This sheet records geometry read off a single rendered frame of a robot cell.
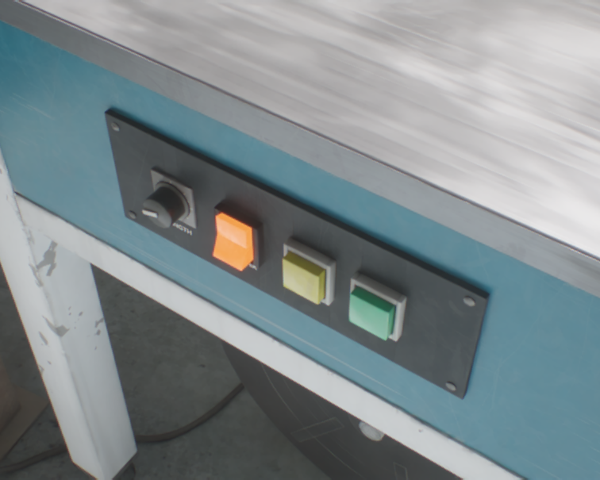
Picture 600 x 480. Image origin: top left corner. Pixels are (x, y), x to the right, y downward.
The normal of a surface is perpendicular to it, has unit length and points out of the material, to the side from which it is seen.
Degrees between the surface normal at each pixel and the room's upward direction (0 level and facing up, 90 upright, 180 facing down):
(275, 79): 0
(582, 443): 90
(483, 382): 90
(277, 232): 90
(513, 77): 0
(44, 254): 90
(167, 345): 0
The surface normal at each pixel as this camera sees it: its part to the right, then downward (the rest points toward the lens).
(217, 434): 0.00, -0.68
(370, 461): -0.57, 0.60
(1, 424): 0.89, 0.33
